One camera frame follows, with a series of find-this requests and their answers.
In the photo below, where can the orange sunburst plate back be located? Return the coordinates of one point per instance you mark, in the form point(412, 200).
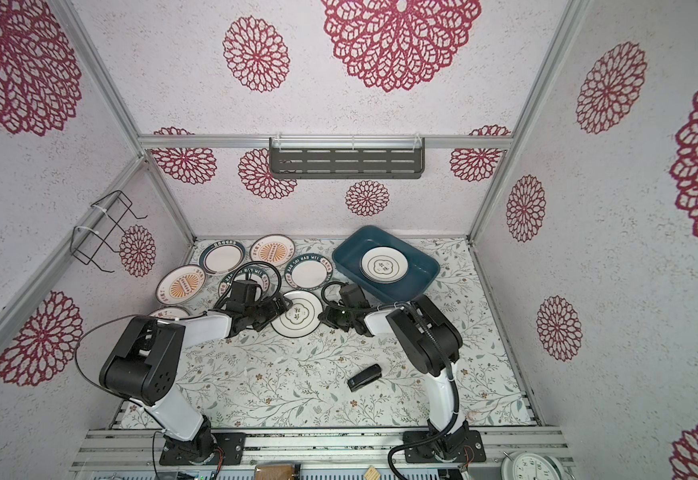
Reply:
point(275, 249)

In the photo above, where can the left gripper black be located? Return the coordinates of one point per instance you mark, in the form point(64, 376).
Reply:
point(274, 310)

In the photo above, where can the white analog clock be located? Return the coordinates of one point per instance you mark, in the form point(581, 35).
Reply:
point(531, 466)

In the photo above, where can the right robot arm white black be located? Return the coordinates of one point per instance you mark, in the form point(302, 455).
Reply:
point(429, 339)

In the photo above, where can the black wire wall rack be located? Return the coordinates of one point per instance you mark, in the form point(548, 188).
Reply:
point(112, 209)

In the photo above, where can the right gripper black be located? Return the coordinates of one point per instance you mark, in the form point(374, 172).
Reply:
point(329, 318)

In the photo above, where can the orange sunburst plate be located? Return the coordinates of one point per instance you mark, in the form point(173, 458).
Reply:
point(181, 285)
point(275, 249)
point(171, 313)

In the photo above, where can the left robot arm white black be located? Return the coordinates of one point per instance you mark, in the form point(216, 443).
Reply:
point(143, 365)

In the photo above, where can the green red rim plate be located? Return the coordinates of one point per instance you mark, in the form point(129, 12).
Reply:
point(222, 257)

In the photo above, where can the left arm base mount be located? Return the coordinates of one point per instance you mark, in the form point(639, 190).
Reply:
point(208, 449)

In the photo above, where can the black stapler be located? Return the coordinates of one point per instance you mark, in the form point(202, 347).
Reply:
point(364, 377)

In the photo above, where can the white plate cloud motif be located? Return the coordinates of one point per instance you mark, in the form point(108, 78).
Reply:
point(384, 265)
point(302, 318)

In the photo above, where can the grey wall shelf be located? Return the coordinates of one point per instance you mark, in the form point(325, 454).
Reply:
point(347, 159)

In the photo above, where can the teal plastic bin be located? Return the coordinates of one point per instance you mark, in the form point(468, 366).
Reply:
point(423, 269)

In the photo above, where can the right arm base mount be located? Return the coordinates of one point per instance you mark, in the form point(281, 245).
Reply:
point(465, 446)

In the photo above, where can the orange sunburst plate front left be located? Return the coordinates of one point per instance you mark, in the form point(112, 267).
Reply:
point(171, 313)

